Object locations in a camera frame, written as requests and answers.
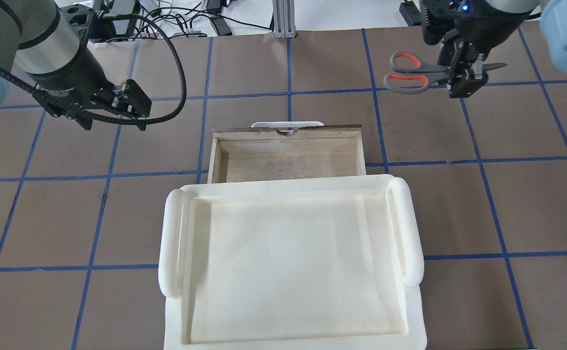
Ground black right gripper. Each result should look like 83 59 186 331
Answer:
419 0 532 98

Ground wooden drawer with white handle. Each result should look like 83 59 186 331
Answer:
207 121 367 183

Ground aluminium frame post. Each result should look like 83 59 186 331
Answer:
272 0 297 38

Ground grey orange scissors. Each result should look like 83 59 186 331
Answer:
383 51 508 95

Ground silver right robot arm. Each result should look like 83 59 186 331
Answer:
420 0 567 98

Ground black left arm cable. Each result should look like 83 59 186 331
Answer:
0 14 188 126

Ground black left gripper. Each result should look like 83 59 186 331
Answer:
34 78 152 131

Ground black power adapter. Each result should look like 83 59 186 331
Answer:
399 0 422 27

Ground white plastic tray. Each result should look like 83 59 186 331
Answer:
158 175 428 350

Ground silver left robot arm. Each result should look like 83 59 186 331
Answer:
0 0 152 130

